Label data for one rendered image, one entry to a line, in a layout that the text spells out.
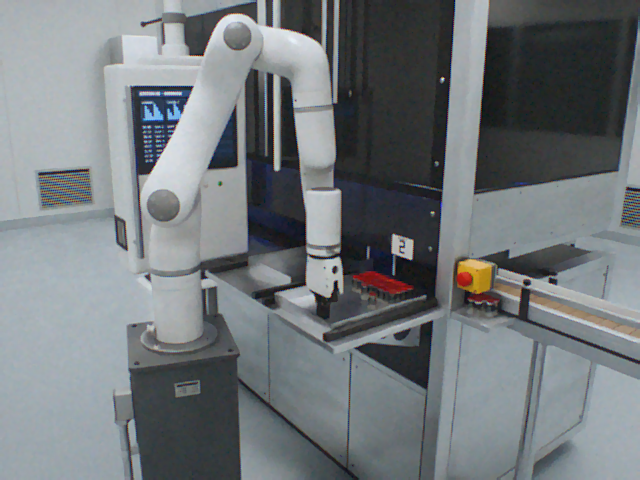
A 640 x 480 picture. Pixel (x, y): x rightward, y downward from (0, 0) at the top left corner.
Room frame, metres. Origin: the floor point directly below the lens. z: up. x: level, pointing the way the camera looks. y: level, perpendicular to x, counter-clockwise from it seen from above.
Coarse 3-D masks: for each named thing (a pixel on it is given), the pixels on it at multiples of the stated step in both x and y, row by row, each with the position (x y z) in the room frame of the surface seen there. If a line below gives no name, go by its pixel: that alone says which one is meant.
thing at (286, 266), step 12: (276, 252) 1.85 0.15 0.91; (288, 252) 1.88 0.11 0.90; (300, 252) 1.92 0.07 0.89; (252, 264) 1.76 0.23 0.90; (264, 264) 1.71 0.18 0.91; (276, 264) 1.81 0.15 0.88; (288, 264) 1.81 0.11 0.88; (300, 264) 1.81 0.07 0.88; (348, 264) 1.72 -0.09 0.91; (360, 264) 1.75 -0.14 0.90; (372, 264) 1.79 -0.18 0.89; (276, 276) 1.65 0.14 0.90; (288, 276) 1.59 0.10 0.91; (300, 276) 1.60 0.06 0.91
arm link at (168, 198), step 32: (224, 32) 1.17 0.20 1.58; (256, 32) 1.20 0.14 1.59; (224, 64) 1.19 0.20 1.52; (192, 96) 1.24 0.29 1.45; (224, 96) 1.23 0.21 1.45; (192, 128) 1.22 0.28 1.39; (224, 128) 1.27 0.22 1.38; (160, 160) 1.20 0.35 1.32; (192, 160) 1.21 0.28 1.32; (160, 192) 1.16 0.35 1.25; (192, 192) 1.19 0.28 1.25; (160, 224) 1.17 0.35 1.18
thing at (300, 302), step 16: (304, 288) 1.51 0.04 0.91; (288, 304) 1.39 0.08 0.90; (304, 304) 1.45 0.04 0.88; (336, 304) 1.45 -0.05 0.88; (352, 304) 1.45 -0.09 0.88; (400, 304) 1.39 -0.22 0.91; (304, 320) 1.33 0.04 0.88; (320, 320) 1.28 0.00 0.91; (336, 320) 1.34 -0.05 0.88; (352, 320) 1.28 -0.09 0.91
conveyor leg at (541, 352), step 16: (528, 336) 1.35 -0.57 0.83; (544, 352) 1.34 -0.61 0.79; (544, 368) 1.34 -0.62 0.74; (528, 384) 1.36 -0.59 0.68; (544, 384) 1.34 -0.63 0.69; (528, 400) 1.35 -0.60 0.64; (528, 416) 1.35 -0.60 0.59; (528, 432) 1.34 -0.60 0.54; (528, 448) 1.34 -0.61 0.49; (528, 464) 1.34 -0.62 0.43
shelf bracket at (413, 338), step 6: (420, 324) 1.50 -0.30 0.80; (414, 330) 1.50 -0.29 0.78; (390, 336) 1.44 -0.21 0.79; (408, 336) 1.48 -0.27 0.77; (414, 336) 1.50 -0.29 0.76; (372, 342) 1.40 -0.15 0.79; (378, 342) 1.41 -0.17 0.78; (384, 342) 1.42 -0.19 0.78; (390, 342) 1.44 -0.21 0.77; (396, 342) 1.45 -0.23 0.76; (402, 342) 1.47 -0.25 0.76; (408, 342) 1.49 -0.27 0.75; (414, 342) 1.50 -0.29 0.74
